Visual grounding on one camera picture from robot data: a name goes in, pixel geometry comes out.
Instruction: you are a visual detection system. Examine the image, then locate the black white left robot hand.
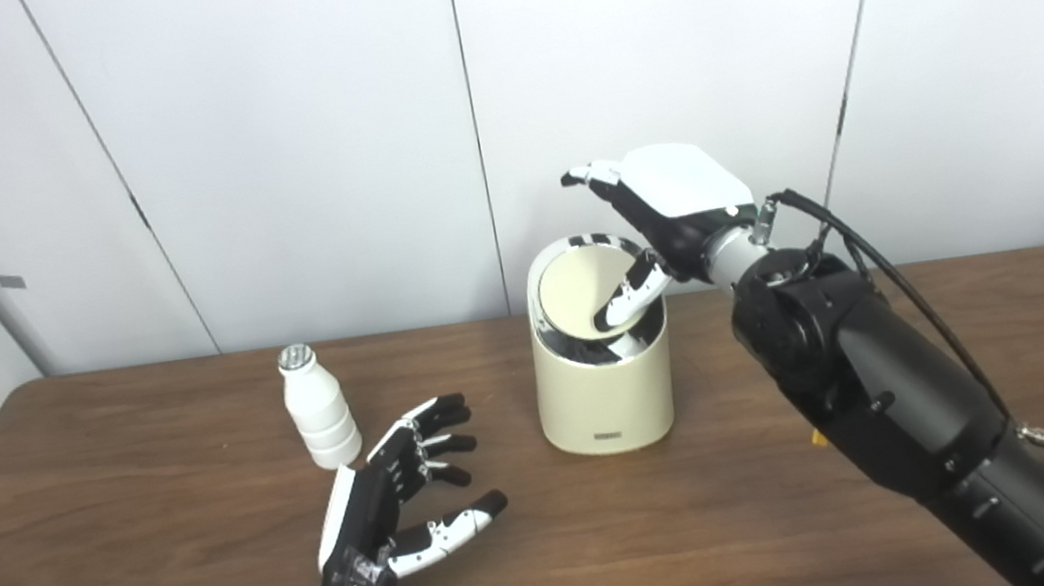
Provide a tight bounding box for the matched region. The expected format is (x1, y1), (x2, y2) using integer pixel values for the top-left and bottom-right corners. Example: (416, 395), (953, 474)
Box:
(294, 389), (519, 586)

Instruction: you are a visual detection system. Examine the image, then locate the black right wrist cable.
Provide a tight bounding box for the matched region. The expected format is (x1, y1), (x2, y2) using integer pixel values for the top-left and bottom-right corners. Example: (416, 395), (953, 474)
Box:
(747, 156), (1044, 499)

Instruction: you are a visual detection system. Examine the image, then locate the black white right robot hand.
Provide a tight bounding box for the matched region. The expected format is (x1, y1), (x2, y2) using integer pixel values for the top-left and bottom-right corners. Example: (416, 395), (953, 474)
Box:
(558, 132), (772, 336)

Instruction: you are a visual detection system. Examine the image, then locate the cream round bin lid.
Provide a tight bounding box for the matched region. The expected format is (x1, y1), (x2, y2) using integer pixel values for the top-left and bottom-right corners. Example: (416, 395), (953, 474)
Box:
(532, 240), (649, 346)

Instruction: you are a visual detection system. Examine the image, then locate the small white plastic bottle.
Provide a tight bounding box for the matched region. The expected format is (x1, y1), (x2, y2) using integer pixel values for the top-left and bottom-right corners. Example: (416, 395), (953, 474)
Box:
(275, 337), (367, 475)

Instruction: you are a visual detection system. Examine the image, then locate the cream-colored bin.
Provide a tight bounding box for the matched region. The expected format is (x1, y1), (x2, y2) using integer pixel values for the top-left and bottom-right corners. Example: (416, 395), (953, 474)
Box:
(517, 225), (685, 463)

